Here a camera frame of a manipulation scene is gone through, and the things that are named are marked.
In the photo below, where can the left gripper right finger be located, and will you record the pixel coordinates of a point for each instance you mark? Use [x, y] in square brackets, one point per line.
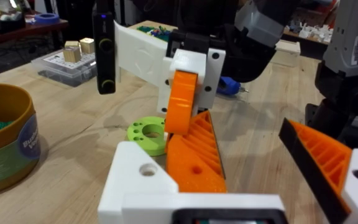
[357, 193]

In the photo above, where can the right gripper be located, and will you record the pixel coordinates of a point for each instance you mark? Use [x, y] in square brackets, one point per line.
[247, 59]

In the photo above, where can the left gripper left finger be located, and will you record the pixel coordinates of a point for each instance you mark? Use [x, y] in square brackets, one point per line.
[129, 183]

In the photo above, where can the orange ribbed wedge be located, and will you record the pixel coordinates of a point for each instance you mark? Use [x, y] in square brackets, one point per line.
[194, 158]

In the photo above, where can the blue electric screwdriver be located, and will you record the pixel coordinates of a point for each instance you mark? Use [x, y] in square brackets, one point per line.
[227, 86]

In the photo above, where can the green disc with holes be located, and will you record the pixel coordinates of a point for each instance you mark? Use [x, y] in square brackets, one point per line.
[141, 141]

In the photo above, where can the green board with toy blocks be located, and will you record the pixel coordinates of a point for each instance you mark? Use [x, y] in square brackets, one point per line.
[154, 31]

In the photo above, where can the pale wooden box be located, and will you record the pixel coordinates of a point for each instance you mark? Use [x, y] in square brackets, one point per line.
[287, 51]

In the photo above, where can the wooden cube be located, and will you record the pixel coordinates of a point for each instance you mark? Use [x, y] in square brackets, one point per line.
[72, 43]
[87, 45]
[71, 54]

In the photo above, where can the heap of white parts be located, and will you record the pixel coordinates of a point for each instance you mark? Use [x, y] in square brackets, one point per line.
[311, 31]

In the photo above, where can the yellow toy tub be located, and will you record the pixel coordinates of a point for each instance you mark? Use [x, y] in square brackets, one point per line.
[5, 149]

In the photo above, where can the clear plastic box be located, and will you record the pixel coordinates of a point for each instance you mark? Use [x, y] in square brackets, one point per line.
[64, 70]

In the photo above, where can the blue tape roll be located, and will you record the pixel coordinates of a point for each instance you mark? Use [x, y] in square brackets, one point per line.
[47, 18]

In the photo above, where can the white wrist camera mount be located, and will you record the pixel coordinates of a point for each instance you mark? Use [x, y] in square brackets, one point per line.
[138, 59]

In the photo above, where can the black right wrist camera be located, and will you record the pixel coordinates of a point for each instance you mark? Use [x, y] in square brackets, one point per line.
[104, 53]

